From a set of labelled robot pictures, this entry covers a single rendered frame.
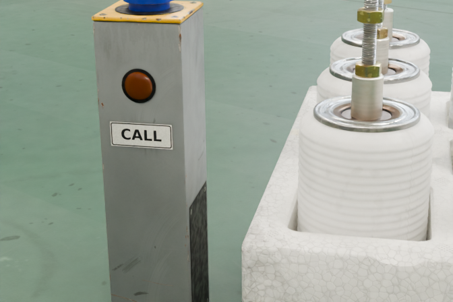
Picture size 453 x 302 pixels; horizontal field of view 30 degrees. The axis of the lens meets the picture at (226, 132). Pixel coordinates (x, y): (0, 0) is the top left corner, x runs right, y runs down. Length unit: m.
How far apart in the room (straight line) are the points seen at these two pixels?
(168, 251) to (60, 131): 0.70
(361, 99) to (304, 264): 0.12
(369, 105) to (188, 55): 0.15
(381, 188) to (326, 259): 0.06
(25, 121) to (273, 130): 0.41
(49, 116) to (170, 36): 0.83
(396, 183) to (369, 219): 0.03
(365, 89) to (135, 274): 0.25
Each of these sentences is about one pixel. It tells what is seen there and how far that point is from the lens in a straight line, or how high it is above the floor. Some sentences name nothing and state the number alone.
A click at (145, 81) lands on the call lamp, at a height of 0.27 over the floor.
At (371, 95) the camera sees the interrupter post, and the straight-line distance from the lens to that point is 0.60.
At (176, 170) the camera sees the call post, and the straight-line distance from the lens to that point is 0.66.
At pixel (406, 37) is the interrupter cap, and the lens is 0.84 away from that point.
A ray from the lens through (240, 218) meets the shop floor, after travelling 1.03.
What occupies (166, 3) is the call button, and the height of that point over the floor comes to 0.32.
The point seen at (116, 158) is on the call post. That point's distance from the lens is 0.67.
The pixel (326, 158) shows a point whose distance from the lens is 0.58.
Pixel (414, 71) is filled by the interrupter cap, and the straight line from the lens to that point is 0.72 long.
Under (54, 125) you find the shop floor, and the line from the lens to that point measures 1.40.
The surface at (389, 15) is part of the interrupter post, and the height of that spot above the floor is 0.28.
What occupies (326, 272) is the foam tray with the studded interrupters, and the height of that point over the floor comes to 0.16.
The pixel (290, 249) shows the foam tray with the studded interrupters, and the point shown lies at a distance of 0.57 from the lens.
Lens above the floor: 0.44
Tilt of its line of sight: 19 degrees down
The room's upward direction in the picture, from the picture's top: 1 degrees counter-clockwise
